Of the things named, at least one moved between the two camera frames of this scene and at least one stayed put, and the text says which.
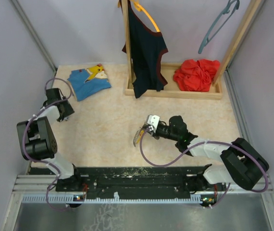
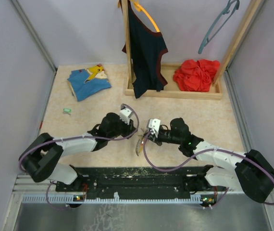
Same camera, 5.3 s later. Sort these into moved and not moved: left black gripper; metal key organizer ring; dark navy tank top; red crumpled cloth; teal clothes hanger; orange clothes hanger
Moved: left black gripper; metal key organizer ring
Not moved: red crumpled cloth; orange clothes hanger; dark navy tank top; teal clothes hanger
